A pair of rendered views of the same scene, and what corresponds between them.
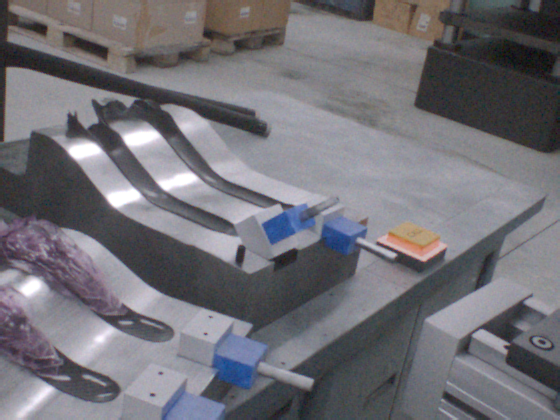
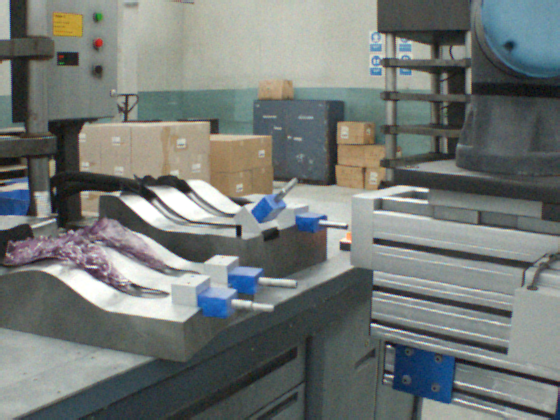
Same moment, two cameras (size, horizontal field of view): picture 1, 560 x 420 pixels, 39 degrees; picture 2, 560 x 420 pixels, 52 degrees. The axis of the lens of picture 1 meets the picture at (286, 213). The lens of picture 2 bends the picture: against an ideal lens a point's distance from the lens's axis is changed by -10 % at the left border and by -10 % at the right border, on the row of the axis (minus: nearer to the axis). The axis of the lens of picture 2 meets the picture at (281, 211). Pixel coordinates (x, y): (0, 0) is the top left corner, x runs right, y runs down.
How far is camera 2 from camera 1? 30 cm
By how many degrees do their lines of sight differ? 14
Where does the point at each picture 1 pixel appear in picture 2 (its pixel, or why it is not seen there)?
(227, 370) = (238, 283)
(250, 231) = (243, 218)
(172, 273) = (197, 259)
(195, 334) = (213, 263)
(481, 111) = not seen: hidden behind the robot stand
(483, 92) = not seen: hidden behind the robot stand
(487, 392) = (396, 225)
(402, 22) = (358, 181)
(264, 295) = (260, 259)
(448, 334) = (367, 198)
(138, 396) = (179, 283)
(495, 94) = not seen: hidden behind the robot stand
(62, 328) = (129, 271)
